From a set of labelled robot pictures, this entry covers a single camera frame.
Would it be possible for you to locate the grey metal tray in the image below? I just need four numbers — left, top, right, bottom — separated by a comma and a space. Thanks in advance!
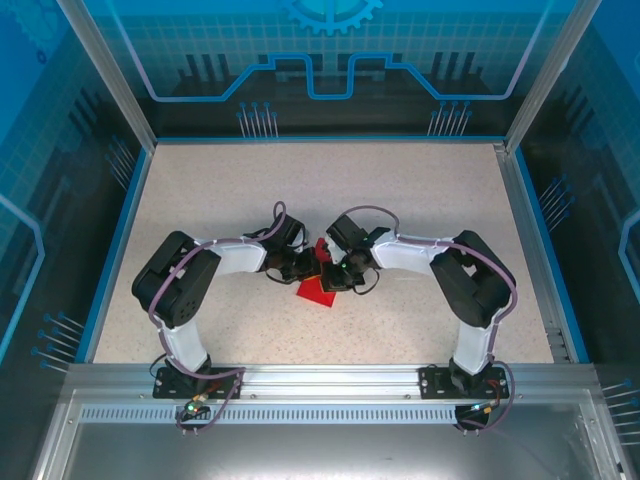
29, 389, 634, 480

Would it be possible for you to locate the blue table edge strip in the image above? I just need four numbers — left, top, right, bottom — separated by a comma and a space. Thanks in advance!
73, 146, 155, 365
512, 148, 592, 365

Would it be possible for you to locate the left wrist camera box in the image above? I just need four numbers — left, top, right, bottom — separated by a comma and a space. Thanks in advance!
272, 212, 307, 250

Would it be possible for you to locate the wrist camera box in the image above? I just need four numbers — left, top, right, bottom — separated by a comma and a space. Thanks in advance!
272, 212, 307, 250
325, 212, 374, 251

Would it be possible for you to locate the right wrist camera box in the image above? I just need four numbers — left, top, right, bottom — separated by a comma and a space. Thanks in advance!
325, 212, 374, 251

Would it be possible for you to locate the aluminium mounting rail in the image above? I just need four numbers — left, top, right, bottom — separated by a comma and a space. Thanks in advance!
67, 362, 599, 401

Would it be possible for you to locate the slotted grey cable duct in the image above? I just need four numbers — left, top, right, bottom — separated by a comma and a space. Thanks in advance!
78, 406, 504, 425

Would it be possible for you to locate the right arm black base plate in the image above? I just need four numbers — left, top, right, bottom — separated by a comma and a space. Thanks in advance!
418, 363, 512, 401

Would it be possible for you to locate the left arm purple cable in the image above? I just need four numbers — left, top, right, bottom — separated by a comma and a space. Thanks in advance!
148, 200, 289, 436

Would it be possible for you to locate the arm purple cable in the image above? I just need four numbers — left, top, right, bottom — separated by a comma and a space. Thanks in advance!
344, 204, 521, 436
148, 200, 289, 436

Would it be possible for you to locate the left cable connector plug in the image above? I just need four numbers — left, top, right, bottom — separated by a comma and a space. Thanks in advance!
180, 392, 211, 420

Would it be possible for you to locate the cable connector plug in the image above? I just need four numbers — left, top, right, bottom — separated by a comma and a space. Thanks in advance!
467, 397, 504, 417
180, 392, 211, 420

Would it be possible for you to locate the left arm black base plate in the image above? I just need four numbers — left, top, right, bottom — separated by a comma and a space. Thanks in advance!
152, 366, 245, 401

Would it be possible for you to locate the right cable connector plug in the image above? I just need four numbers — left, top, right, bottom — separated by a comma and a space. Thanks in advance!
467, 397, 504, 417

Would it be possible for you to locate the aluminium side rail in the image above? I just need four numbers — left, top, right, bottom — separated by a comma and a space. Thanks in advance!
492, 142, 572, 364

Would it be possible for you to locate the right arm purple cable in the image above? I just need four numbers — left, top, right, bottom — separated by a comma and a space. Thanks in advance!
344, 204, 521, 436

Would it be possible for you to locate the aluminium frame post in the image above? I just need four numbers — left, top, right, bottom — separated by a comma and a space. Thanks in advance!
503, 0, 590, 154
55, 0, 159, 151

